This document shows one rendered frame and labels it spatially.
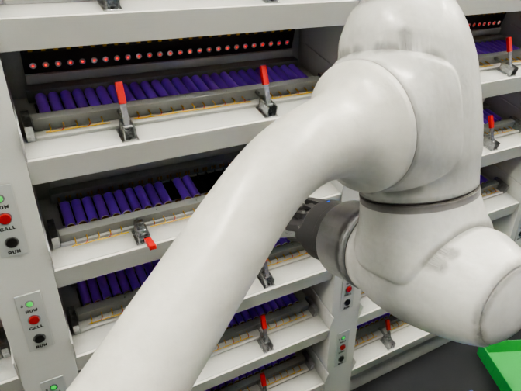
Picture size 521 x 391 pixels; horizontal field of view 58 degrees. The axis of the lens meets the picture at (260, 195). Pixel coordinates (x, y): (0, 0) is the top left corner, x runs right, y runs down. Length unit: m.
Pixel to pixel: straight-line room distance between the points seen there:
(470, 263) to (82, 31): 0.59
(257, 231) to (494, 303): 0.19
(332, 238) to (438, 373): 1.29
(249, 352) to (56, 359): 0.46
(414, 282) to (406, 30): 0.19
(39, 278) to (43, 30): 0.40
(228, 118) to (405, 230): 0.54
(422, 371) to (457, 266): 1.37
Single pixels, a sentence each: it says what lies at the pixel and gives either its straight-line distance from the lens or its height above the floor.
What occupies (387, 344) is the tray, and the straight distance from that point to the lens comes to 1.55.
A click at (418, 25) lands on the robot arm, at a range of 0.37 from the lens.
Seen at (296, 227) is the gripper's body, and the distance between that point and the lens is 0.56.
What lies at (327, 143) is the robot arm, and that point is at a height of 1.12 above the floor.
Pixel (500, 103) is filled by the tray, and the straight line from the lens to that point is 1.62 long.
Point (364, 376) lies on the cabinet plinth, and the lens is 1.63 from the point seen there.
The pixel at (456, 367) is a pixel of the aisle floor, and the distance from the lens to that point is 1.79.
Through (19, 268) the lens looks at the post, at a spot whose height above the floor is 0.78.
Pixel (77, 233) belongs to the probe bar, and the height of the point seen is 0.79.
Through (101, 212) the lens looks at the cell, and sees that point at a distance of 0.93.
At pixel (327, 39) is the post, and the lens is 1.03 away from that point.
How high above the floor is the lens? 1.23
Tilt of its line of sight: 27 degrees down
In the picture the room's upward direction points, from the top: straight up
